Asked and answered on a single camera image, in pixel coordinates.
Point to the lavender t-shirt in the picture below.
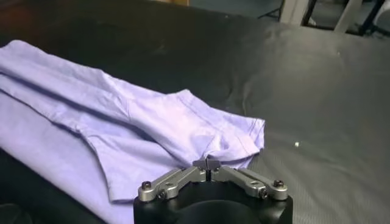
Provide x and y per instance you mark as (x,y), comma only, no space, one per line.
(91,121)

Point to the tall white cardboard box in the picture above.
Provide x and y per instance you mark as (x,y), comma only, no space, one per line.
(292,12)

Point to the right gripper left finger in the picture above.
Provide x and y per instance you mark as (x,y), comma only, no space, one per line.
(170,184)

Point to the black tablecloth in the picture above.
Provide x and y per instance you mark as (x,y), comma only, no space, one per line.
(320,106)

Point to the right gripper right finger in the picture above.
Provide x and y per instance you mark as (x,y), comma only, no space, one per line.
(250,182)

